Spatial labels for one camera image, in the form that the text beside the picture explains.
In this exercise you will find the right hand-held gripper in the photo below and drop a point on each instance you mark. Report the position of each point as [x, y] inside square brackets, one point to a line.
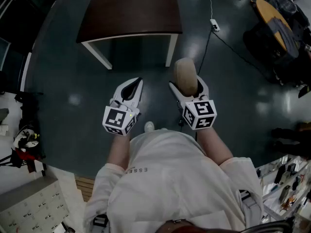
[200, 115]

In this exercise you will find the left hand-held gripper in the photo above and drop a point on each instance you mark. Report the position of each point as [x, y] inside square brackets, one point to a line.
[114, 119]

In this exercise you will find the tan cylindrical object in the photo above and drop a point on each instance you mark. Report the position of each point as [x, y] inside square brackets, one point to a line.
[185, 78]

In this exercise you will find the person's left forearm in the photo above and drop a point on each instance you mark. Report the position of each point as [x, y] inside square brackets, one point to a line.
[119, 150]

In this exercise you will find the person's right forearm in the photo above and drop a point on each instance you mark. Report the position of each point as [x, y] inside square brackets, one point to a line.
[213, 144]

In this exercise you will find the person's white shoe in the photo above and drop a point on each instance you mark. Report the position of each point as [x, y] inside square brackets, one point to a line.
[149, 126]

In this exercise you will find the white power strip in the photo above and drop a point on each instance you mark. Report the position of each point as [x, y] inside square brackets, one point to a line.
[214, 25]

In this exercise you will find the dark brown wooden table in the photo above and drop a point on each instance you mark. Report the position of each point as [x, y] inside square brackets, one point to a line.
[132, 8]

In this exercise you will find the person's white shirt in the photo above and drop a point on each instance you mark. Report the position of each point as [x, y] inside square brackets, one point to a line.
[175, 183]

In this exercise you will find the round yellow table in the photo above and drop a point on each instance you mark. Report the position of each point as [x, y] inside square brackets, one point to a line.
[267, 13]

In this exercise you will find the white and black device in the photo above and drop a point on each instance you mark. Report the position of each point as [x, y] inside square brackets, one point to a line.
[25, 139]

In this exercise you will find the white shelf rack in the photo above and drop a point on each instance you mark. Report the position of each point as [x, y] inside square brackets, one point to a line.
[284, 186]

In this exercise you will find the black tripod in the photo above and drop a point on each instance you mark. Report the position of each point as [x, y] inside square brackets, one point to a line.
[11, 159]

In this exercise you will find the grey drawer cabinet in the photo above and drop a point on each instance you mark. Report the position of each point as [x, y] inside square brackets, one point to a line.
[31, 205]

